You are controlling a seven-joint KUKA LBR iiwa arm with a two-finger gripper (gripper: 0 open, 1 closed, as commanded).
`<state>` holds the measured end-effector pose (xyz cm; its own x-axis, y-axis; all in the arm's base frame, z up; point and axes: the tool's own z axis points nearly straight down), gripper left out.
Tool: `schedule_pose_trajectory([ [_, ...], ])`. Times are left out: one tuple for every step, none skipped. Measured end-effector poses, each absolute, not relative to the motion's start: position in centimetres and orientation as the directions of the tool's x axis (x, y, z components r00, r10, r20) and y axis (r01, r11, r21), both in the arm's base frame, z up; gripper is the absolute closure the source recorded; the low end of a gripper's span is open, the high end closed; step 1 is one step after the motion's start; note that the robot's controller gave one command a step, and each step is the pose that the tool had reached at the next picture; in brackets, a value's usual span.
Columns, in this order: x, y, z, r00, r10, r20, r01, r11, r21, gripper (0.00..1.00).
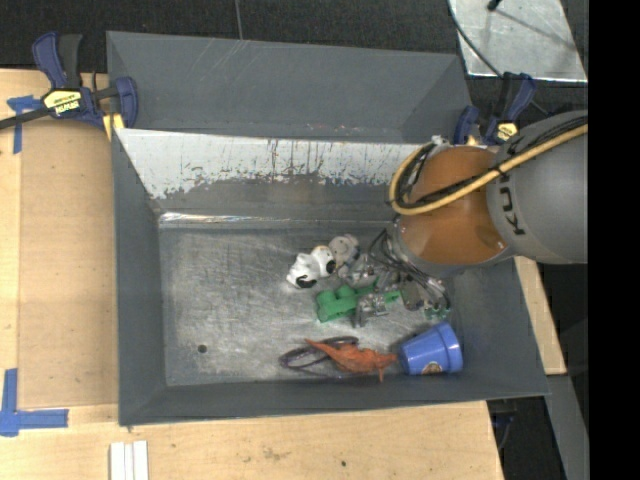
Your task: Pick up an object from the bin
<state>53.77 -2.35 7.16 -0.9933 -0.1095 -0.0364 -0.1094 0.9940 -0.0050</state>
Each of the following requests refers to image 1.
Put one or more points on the orange toy lizard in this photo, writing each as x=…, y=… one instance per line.
x=352, y=358

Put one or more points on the grey round object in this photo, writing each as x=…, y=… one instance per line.
x=344, y=249

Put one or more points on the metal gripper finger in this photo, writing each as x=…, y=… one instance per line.
x=371, y=310
x=361, y=270

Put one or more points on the pale wood board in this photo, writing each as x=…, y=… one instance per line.
x=65, y=268

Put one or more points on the white and black toy animal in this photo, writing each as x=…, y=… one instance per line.
x=307, y=268

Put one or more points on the blue plastic cup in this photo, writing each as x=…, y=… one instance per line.
x=430, y=350

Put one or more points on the grey metal bin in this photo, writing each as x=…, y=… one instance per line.
x=240, y=293

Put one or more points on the green plastic toy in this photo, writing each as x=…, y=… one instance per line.
x=332, y=308

